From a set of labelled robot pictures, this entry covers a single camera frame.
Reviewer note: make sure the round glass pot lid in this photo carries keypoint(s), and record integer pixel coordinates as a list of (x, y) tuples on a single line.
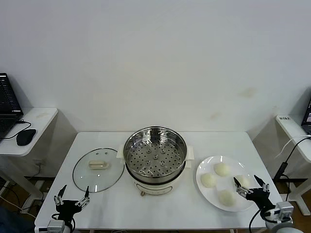
[(102, 179)]

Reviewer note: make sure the cream electric cooking pot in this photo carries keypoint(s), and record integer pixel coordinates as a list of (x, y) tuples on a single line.
[(155, 187)]

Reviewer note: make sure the white label with black print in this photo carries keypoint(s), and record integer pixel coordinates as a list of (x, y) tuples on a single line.
[(284, 118)]

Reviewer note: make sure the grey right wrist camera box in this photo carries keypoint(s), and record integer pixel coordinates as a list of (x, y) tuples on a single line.
[(284, 210)]

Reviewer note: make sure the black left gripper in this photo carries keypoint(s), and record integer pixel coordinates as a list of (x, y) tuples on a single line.
[(66, 207)]

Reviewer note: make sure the white steamed baozi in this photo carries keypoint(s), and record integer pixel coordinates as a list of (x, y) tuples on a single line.
[(226, 197), (208, 180), (244, 180), (221, 169)]

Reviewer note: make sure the white side table beige panel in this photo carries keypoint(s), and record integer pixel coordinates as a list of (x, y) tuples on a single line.
[(41, 123)]

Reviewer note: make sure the black laptop with text screen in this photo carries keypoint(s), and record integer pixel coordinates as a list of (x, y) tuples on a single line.
[(7, 102)]

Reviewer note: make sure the white wall socket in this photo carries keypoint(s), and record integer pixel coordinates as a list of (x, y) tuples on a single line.
[(39, 162)]

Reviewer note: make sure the black computer mouse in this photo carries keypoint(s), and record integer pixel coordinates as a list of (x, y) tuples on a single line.
[(25, 137)]

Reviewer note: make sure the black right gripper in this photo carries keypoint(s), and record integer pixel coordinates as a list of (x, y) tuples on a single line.
[(260, 197)]

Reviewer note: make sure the dark laptop with grey edge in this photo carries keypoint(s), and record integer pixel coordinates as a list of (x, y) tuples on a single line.
[(307, 119)]

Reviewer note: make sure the white round plate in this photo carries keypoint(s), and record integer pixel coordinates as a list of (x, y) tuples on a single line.
[(206, 167)]

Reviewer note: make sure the perforated steel steamer basket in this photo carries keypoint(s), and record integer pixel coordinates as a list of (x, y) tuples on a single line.
[(155, 167)]

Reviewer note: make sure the white side table with label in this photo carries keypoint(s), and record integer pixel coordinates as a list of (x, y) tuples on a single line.
[(291, 131)]

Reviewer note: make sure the blue jeans leg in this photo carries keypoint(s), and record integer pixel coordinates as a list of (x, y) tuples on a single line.
[(7, 219)]

